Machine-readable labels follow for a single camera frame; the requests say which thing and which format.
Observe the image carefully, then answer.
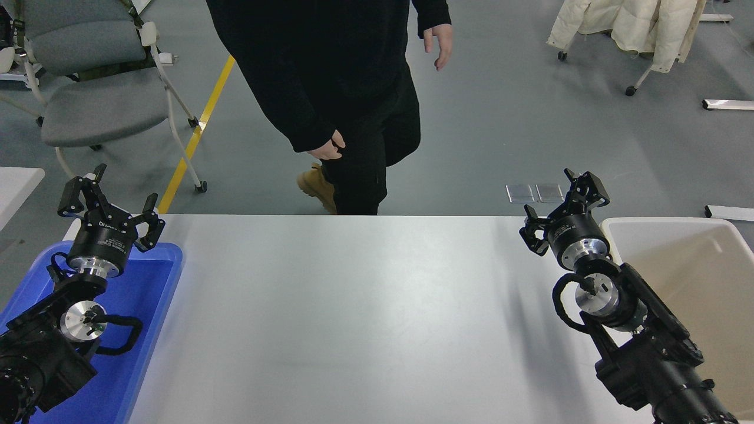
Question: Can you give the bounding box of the blue plastic tray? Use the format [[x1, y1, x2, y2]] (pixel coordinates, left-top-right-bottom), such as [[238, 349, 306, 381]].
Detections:
[[0, 240, 184, 424]]

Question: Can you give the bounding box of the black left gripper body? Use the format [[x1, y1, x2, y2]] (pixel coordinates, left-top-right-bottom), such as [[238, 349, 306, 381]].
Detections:
[[68, 218, 140, 270]]

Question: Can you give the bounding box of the white chair frame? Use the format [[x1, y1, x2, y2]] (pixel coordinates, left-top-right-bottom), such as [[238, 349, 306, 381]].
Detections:
[[0, 0, 48, 127]]

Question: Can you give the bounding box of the grey chair with white frame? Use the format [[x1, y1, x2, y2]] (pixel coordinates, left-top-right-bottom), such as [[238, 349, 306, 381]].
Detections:
[[24, 0, 208, 194], [557, 13, 734, 97]]

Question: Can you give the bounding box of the person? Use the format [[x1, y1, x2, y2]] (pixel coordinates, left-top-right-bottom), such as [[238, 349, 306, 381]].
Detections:
[[206, 0, 455, 216]]

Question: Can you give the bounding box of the person's right hand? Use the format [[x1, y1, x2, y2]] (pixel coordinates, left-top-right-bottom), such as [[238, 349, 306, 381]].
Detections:
[[307, 130, 346, 161]]

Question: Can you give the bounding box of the large pale plastic bin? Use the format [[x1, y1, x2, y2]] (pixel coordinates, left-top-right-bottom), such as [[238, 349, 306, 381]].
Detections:
[[600, 217, 754, 422]]

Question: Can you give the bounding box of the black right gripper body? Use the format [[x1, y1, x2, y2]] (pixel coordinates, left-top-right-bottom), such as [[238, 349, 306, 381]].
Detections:
[[547, 213, 609, 258]]

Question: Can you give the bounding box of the person's left hand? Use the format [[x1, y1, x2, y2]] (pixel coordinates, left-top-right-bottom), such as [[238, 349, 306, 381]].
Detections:
[[423, 24, 455, 72]]

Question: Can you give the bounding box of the small white side table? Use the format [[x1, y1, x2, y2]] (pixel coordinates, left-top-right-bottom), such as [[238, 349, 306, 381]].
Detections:
[[0, 167, 46, 269]]

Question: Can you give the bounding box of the cream padded jacket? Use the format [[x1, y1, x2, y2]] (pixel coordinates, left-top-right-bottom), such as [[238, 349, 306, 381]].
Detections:
[[547, 0, 625, 51], [613, 0, 707, 73]]

